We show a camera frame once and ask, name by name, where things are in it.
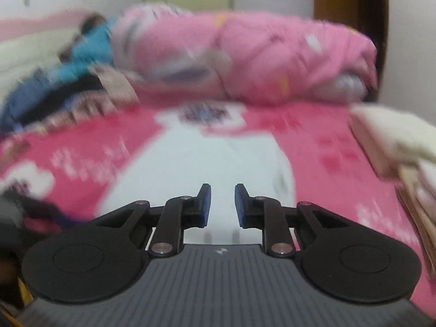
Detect pink white bed headboard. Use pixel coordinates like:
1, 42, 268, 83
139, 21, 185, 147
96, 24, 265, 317
0, 8, 89, 75

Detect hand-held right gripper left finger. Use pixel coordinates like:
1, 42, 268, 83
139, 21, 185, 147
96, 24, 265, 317
95, 183, 212, 258

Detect cream folded garment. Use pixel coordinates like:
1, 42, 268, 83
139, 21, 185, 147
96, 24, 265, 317
351, 104, 436, 179

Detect brown wooden door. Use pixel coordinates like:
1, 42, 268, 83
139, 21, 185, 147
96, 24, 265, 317
313, 0, 389, 103

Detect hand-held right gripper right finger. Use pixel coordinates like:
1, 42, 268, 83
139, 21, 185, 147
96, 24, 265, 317
234, 183, 351, 257

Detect pink floral quilt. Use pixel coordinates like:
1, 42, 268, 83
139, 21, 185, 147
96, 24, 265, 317
111, 3, 379, 105

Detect dark maroon cloth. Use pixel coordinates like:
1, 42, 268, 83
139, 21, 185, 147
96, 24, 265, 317
59, 12, 106, 62

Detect white folded garment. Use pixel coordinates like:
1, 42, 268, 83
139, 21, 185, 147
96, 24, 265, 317
417, 160, 436, 212

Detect black cloth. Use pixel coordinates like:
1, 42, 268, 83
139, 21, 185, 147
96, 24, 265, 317
20, 73, 106, 123

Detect black pants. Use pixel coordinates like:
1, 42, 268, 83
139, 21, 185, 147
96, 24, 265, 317
7, 191, 86, 227

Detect pink flower print blanket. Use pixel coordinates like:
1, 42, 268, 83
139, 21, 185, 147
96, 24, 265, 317
0, 100, 436, 314

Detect blue denim cloth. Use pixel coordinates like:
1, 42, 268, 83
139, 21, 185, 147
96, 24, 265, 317
0, 71, 69, 130

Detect beige houndstooth cloth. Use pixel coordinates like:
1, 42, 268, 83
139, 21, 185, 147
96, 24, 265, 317
34, 65, 140, 133

